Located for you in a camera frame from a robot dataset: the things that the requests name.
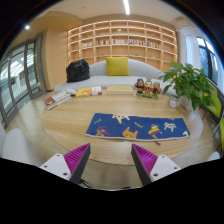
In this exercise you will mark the open white red book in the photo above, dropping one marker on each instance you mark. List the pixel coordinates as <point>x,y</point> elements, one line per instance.
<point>58,99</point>

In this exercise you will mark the small white cup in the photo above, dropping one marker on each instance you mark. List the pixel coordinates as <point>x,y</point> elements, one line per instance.
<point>173,101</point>

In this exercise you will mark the small white dotted pouch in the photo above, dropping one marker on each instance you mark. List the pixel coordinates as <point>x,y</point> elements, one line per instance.
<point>71,91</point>

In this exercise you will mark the white sheer curtain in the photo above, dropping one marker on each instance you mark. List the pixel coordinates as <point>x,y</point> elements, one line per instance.
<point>189,46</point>

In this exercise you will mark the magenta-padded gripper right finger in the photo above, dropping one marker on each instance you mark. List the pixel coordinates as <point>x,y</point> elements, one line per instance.
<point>156,168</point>

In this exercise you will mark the flat yellow book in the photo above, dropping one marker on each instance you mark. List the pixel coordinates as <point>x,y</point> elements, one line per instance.
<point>120,89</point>

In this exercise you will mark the black bag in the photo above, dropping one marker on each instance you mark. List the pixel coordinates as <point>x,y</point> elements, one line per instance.
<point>77,71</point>

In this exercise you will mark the blue cartoon print towel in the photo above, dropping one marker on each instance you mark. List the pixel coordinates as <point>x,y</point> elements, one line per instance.
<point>133,126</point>

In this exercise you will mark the light grey curved sofa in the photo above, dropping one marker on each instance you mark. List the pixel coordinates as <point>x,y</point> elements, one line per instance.
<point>96,80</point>

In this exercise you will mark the green potted plant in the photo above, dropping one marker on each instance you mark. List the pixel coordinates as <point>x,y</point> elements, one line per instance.
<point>188,81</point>

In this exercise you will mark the yellow square cushion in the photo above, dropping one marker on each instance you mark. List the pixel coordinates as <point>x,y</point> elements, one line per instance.
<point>117,66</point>

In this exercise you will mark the grey framed glass door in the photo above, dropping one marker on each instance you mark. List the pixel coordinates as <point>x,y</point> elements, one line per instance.
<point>20,76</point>

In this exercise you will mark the white chair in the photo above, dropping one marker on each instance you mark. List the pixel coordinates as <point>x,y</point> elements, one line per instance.
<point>20,146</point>
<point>214,156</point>

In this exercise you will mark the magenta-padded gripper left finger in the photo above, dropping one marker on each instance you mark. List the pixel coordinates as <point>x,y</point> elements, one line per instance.
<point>63,166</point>

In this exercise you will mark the yellow and white book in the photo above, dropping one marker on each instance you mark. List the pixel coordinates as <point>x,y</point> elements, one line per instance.
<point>87,91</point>

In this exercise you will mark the colourful figurine trio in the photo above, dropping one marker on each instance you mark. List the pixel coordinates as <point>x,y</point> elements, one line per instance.
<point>147,88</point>

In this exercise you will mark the long ceiling light strip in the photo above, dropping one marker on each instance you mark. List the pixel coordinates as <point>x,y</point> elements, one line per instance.
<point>126,6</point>

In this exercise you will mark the wooden wall bookshelf unit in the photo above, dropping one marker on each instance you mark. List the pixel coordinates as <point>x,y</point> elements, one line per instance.
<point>120,50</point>

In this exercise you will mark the dark framed window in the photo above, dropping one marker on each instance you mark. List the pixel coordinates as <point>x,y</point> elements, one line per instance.
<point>207,58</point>

